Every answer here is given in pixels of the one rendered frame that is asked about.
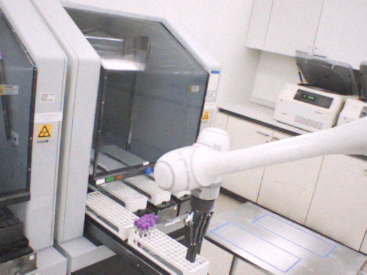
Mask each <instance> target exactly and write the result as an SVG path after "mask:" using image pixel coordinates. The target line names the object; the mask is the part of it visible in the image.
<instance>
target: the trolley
mask: <svg viewBox="0 0 367 275"><path fill-rule="evenodd" d="M204 239H205V240H208V241H209V242H210V243H212V244H214V245H215V246H217V247H219V248H221V249H223V250H224V251H226V252H228V253H230V254H232V255H233V258H232V262H231V266H230V269H229V274H228V275H235V273H236V269H237V265H238V261H239V259H240V260H242V261H244V262H245V263H247V264H249V265H251V266H253V267H254V268H256V269H257V270H260V271H262V272H263V273H264V274H266V275H367V273H365V272H363V271H362V270H363V269H364V265H365V263H366V262H367V257H366V256H365V255H363V254H361V253H357V252H356V251H354V250H352V249H349V248H347V247H345V246H343V245H341V244H339V243H337V242H334V241H332V240H330V239H329V238H325V237H323V236H321V235H319V234H318V233H315V232H312V231H311V230H309V229H306V228H304V227H301V226H299V225H298V224H295V223H293V222H291V221H289V220H287V219H285V218H282V217H280V216H278V215H276V214H274V213H272V212H270V211H267V210H265V209H263V208H261V207H259V206H257V205H255V204H252V203H250V202H247V203H245V204H242V205H240V206H238V207H236V208H232V209H230V210H228V211H226V212H224V213H221V214H219V215H217V216H215V217H213V218H211V221H210V224H209V226H208V229H207V232H206V234H205V237H204Z"/></svg>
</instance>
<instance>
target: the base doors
mask: <svg viewBox="0 0 367 275"><path fill-rule="evenodd" d="M214 128H219V129H221V130H223V131H225V132H226V133H227V134H229V138H230V151H236V150H240V149H245V148H249V147H253V146H257V145H261V144H265V143H266V141H267V140H269V142H273V141H278V140H277V139H273V138H278V139H286V138H290V137H289V136H286V135H284V134H280V133H278V132H274V131H272V130H270V129H267V128H264V127H261V126H258V125H256V124H252V123H250V122H245V121H243V120H239V119H236V118H233V117H230V116H227V115H224V114H221V113H219V112H217V115H216V121H215V124H214ZM257 131H258V132H259V131H260V133H263V134H265V135H269V137H267V136H264V135H261V134H259V133H257ZM245 132H246V133H248V134H252V137H251V136H248V135H246V134H245ZM346 169H347V170H351V171H352V172H356V173H359V174H358V175H357V174H352V173H349V172H346ZM364 170H367V162H363V161H361V160H358V159H355V158H353V157H350V156H345V155H326V156H318V157H313V158H307V159H303V160H297V161H294V162H287V163H283V164H274V165H270V166H264V167H261V168H254V169H251V170H245V171H241V172H235V173H231V174H226V175H223V177H222V181H221V185H220V186H222V187H224V188H226V189H228V190H230V191H231V192H233V193H236V194H238V195H241V196H243V197H245V198H247V199H249V200H251V201H253V202H255V203H257V204H260V205H262V206H264V207H266V208H268V209H270V210H272V211H275V212H277V213H279V214H281V215H283V216H285V217H288V218H290V219H293V220H294V221H296V222H298V223H301V224H303V225H305V226H307V227H309V228H312V229H313V230H315V231H318V232H321V233H323V234H324V235H326V236H328V237H331V238H333V239H334V240H336V241H339V242H341V243H342V244H345V245H348V246H349V247H351V248H353V249H356V250H357V251H359V250H360V251H361V252H364V253H365V254H367V171H366V172H365V171H364ZM365 233H366V235H365ZM364 235H365V237H364ZM363 239H364V240H363ZM362 241H363V242H362ZM361 244H362V246H361Z"/></svg>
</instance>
